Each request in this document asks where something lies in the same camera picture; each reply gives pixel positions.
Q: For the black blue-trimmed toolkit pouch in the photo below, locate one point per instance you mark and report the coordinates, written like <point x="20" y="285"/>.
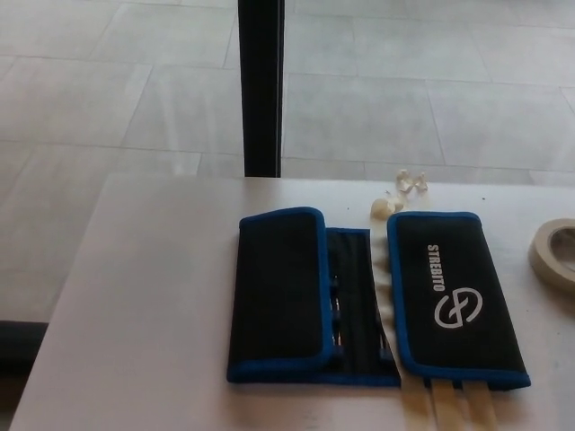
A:
<point x="278" y="292"/>

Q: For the beige masking tape roll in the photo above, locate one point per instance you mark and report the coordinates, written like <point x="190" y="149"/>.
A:
<point x="541" y="260"/>

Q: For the dark base under table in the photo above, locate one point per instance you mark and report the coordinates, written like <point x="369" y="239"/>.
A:
<point x="20" y="345"/>

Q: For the black vertical frame post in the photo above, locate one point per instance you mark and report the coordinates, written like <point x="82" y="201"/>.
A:
<point x="260" y="90"/>

